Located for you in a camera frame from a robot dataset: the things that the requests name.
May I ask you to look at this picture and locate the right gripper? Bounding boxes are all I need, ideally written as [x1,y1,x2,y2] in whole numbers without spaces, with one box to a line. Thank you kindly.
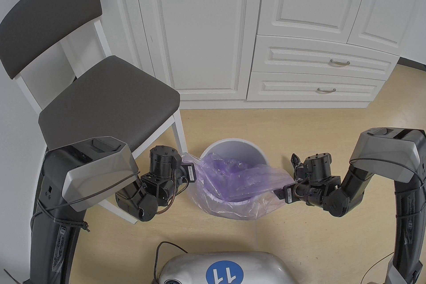
[282,181,315,207]

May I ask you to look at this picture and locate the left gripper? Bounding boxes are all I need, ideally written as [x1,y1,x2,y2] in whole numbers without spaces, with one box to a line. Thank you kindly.
[174,160,199,189]

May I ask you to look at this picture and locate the black plastic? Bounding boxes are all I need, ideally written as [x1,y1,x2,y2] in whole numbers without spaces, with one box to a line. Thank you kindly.
[290,153,304,177]

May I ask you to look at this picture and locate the purple plastic bag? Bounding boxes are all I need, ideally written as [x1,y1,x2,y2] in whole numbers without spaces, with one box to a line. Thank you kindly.
[181,151,295,221]

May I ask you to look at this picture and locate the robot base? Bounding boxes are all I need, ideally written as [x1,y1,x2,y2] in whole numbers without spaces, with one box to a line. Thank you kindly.
[160,251,298,284]

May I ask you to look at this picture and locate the white trash bin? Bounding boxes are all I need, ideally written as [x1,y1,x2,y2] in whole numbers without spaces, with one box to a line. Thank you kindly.
[199,139,271,213]

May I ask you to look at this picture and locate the white chair grey cushions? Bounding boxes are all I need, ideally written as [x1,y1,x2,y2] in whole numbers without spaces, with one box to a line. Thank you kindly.
[0,0,191,225]

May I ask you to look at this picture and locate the white wardrobe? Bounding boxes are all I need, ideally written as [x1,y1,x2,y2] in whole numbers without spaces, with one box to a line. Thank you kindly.
[33,0,417,110]

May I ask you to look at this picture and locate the black cable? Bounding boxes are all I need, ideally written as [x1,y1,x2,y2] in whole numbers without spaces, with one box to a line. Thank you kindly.
[153,242,188,284]

